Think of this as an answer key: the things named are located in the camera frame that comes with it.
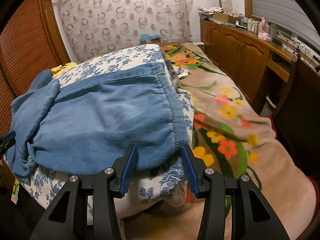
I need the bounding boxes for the blue denim jeans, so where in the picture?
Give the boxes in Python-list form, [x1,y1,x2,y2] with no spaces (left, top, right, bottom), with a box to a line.
[6,62,189,183]

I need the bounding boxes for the blue floral white quilt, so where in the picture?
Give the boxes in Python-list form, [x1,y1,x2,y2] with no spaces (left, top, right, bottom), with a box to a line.
[19,44,194,219]

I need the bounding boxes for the floral fleece blanket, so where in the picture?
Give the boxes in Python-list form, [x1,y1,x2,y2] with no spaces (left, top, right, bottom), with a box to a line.
[125,43,318,239]

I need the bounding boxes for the yellow plush toy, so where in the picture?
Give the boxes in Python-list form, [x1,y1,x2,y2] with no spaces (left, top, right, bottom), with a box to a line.
[51,62,78,76]

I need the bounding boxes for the wooden louvered wardrobe door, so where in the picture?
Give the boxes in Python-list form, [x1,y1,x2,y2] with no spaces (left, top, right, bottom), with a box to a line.
[0,0,71,135]

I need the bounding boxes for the long wooden sideboard cabinet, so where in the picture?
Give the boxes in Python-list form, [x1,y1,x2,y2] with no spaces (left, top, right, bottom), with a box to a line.
[200,20,319,113]

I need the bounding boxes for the circle patterned sheer curtain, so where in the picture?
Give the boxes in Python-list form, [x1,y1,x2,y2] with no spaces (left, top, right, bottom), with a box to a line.
[54,0,193,62]

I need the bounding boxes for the cardboard box with blue cloth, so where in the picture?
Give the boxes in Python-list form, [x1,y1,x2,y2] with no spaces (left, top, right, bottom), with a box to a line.
[139,34,161,44]

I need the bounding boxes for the small pink box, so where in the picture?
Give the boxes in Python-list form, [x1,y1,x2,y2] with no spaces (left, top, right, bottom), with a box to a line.
[258,32,273,42]

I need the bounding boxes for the pink bottle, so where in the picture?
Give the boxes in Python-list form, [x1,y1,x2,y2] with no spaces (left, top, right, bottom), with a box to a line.
[258,17,270,34]

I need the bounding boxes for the open cardboard box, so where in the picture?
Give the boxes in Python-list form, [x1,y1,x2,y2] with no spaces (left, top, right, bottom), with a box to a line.
[213,11,241,24]

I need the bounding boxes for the stacked folded cloths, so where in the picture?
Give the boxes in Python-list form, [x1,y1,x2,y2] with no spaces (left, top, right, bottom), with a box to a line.
[197,7,224,16]

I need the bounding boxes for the grey window roller blind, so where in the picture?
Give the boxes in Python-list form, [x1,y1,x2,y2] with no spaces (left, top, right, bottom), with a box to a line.
[252,0,319,50]

